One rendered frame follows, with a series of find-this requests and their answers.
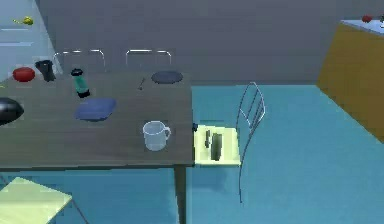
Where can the thin dark stick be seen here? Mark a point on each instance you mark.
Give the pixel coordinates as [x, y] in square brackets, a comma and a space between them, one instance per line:
[207, 138]

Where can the dark flat remote control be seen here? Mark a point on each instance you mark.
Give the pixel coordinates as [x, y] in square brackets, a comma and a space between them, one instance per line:
[216, 146]

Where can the dark round plate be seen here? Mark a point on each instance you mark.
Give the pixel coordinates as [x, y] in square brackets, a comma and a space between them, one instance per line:
[166, 77]

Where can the small dark utensil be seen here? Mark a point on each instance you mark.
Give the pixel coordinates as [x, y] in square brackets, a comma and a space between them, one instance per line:
[141, 84]

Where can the green bottle with black cap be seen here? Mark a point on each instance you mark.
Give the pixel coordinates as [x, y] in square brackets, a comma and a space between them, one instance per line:
[80, 84]

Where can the dark wooden dining table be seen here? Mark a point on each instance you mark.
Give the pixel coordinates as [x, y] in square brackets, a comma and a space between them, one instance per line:
[60, 140]

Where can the black cup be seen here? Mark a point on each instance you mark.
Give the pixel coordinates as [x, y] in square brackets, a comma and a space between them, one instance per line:
[46, 70]

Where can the yellow wooden counter cabinet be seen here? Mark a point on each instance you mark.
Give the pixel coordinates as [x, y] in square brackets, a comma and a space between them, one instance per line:
[356, 76]

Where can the red round bowl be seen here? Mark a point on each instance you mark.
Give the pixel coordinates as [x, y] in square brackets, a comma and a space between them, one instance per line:
[23, 74]

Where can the black round bowl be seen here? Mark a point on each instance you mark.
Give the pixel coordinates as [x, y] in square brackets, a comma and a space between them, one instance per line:
[8, 110]

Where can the red round fruit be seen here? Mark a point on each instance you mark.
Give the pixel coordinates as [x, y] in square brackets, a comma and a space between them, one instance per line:
[367, 18]

